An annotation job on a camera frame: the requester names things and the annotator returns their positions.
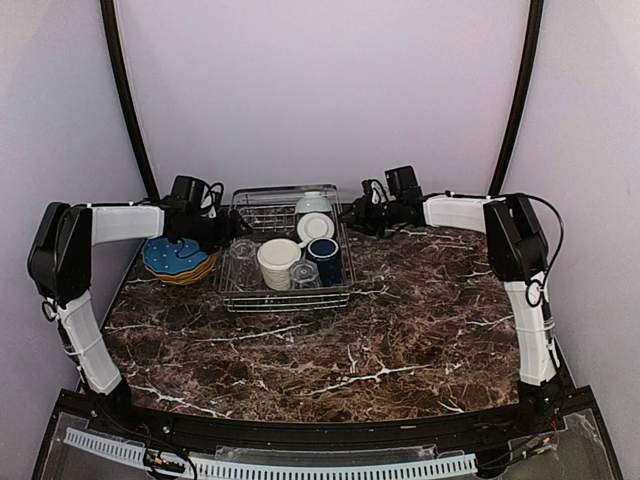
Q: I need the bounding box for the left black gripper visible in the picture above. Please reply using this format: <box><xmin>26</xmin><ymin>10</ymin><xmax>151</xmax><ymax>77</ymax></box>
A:
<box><xmin>179</xmin><ymin>208</ymin><xmax>251</xmax><ymax>253</ymax></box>

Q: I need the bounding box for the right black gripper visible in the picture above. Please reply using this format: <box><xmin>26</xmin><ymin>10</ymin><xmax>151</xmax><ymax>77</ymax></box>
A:
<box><xmin>339</xmin><ymin>194</ymin><xmax>404</xmax><ymax>235</ymax></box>

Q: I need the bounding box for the yellow dotted scalloped plate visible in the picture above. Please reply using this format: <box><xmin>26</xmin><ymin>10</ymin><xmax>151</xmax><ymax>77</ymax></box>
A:
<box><xmin>145</xmin><ymin>254</ymin><xmax>218</xmax><ymax>286</ymax></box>

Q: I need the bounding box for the wire metal dish rack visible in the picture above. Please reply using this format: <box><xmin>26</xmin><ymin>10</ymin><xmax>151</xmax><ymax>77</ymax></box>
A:
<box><xmin>215</xmin><ymin>184</ymin><xmax>355</xmax><ymax>313</ymax></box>

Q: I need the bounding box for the blue dotted plate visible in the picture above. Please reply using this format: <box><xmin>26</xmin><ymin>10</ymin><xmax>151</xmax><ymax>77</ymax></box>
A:
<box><xmin>142</xmin><ymin>237</ymin><xmax>208</xmax><ymax>276</ymax></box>

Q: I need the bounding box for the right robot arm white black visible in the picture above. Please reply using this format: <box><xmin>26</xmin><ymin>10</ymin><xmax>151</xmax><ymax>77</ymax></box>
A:
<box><xmin>339</xmin><ymin>191</ymin><xmax>560</xmax><ymax>387</ymax></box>

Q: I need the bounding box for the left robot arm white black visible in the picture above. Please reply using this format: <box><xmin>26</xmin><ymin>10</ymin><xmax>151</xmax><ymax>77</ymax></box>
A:
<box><xmin>27</xmin><ymin>198</ymin><xmax>252</xmax><ymax>396</ymax></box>

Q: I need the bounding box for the white saucer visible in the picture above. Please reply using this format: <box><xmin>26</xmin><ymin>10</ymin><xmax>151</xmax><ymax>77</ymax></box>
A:
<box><xmin>296</xmin><ymin>212</ymin><xmax>335</xmax><ymax>244</ymax></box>

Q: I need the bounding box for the pale green bowl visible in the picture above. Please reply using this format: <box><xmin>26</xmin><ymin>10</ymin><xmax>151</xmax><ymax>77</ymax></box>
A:
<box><xmin>294</xmin><ymin>191</ymin><xmax>332</xmax><ymax>215</ymax></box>

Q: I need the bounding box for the dark blue mug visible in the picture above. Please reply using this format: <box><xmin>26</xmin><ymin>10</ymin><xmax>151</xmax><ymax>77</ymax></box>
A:
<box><xmin>306</xmin><ymin>237</ymin><xmax>342</xmax><ymax>287</ymax></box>

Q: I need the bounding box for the clear glass left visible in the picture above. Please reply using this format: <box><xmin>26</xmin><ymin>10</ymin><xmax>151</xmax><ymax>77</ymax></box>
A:
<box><xmin>229</xmin><ymin>239</ymin><xmax>262</xmax><ymax>291</ymax></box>

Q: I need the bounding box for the clear glass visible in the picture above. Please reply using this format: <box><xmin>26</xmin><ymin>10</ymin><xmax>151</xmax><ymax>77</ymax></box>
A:
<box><xmin>289</xmin><ymin>259</ymin><xmax>322</xmax><ymax>290</ymax></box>
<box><xmin>229</xmin><ymin>239</ymin><xmax>262</xmax><ymax>291</ymax></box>

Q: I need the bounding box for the cream ribbed cup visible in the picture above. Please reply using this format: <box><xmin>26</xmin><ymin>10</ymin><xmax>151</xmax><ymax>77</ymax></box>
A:
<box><xmin>257</xmin><ymin>238</ymin><xmax>301</xmax><ymax>291</ymax></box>

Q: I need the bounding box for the clear glass right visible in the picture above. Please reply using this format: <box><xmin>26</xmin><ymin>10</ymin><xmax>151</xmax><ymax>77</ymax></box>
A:
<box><xmin>289</xmin><ymin>259</ymin><xmax>322</xmax><ymax>290</ymax></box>

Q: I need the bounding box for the white right gripper bracket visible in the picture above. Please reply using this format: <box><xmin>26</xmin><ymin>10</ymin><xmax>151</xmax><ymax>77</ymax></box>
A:
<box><xmin>362</xmin><ymin>179</ymin><xmax>389</xmax><ymax>205</ymax></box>

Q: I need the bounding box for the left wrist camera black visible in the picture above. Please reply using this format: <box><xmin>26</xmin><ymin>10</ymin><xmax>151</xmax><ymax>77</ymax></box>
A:
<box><xmin>167</xmin><ymin>175</ymin><xmax>225</xmax><ymax>218</ymax></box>

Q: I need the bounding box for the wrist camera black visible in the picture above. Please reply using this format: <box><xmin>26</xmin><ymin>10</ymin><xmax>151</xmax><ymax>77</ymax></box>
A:
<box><xmin>385</xmin><ymin>165</ymin><xmax>422</xmax><ymax>201</ymax></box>
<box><xmin>167</xmin><ymin>175</ymin><xmax>225</xmax><ymax>218</ymax></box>

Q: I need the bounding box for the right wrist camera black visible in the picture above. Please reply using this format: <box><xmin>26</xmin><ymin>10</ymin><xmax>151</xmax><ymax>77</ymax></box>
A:
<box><xmin>385</xmin><ymin>165</ymin><xmax>422</xmax><ymax>201</ymax></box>

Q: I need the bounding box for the black front rail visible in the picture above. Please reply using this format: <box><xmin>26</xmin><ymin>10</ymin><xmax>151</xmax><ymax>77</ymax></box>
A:
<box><xmin>54</xmin><ymin>389</ymin><xmax>596</xmax><ymax>451</ymax></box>

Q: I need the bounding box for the white slotted cable duct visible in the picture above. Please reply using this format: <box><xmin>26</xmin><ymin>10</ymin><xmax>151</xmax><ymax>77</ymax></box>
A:
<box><xmin>63</xmin><ymin>427</ymin><xmax>478</xmax><ymax>480</ymax></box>

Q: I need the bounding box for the left black frame post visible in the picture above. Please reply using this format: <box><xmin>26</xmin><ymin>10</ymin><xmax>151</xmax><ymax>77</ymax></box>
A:
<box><xmin>99</xmin><ymin>0</ymin><xmax>160</xmax><ymax>200</ymax></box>

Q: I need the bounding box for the black frame post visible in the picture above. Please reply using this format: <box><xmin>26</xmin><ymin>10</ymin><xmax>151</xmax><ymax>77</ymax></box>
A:
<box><xmin>488</xmin><ymin>0</ymin><xmax>544</xmax><ymax>195</ymax></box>
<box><xmin>99</xmin><ymin>0</ymin><xmax>160</xmax><ymax>200</ymax></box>

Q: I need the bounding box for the right black frame post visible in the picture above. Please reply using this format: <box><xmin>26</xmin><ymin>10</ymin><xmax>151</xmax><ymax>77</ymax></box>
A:
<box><xmin>488</xmin><ymin>0</ymin><xmax>544</xmax><ymax>195</ymax></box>

